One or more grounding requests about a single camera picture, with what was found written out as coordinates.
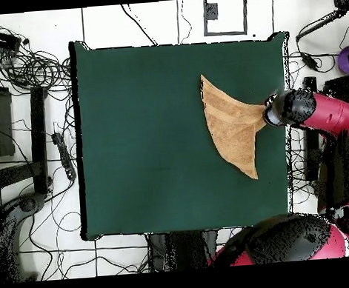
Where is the tan terry towel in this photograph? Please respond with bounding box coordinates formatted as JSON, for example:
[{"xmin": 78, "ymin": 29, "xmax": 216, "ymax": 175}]
[{"xmin": 198, "ymin": 70, "xmax": 273, "ymax": 184}]

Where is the dark green tablecloth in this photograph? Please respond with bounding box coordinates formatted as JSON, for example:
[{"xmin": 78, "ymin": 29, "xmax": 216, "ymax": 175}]
[{"xmin": 68, "ymin": 26, "xmax": 302, "ymax": 241}]

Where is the black power strip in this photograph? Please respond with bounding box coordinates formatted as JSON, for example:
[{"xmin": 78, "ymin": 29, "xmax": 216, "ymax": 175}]
[{"xmin": 50, "ymin": 131, "xmax": 78, "ymax": 183}]

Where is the black upright beam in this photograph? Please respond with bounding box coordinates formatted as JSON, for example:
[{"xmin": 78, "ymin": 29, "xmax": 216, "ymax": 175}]
[
  {"xmin": 299, "ymin": 76, "xmax": 325, "ymax": 182},
  {"xmin": 27, "ymin": 85, "xmax": 53, "ymax": 196}
]

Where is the black power adapter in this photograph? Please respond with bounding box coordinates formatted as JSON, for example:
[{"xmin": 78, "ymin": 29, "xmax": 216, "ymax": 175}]
[{"xmin": 300, "ymin": 50, "xmax": 321, "ymax": 73}]

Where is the dark grey chair base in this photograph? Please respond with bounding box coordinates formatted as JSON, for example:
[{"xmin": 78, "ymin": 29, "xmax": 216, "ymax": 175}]
[{"xmin": 0, "ymin": 191, "xmax": 52, "ymax": 284}]

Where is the black rod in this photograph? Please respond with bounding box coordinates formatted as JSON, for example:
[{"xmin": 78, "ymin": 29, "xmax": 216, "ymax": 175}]
[{"xmin": 293, "ymin": 7, "xmax": 349, "ymax": 44}]

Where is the purple bowl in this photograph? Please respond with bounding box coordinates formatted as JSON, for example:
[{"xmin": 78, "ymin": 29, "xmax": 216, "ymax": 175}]
[{"xmin": 336, "ymin": 45, "xmax": 349, "ymax": 76}]

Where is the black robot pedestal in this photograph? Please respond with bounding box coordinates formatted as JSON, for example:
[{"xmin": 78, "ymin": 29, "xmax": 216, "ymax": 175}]
[{"xmin": 145, "ymin": 229, "xmax": 221, "ymax": 273}]

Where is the grey square floor frame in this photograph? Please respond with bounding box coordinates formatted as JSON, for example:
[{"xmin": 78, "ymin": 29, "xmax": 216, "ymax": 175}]
[{"xmin": 202, "ymin": 0, "xmax": 250, "ymax": 38}]

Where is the tangled black cable bundle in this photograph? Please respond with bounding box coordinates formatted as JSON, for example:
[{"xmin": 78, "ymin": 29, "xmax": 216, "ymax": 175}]
[{"xmin": 0, "ymin": 38, "xmax": 73, "ymax": 96}]

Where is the black network switch box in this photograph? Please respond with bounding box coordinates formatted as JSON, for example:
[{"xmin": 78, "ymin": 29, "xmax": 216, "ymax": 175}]
[{"xmin": 0, "ymin": 26, "xmax": 23, "ymax": 54}]

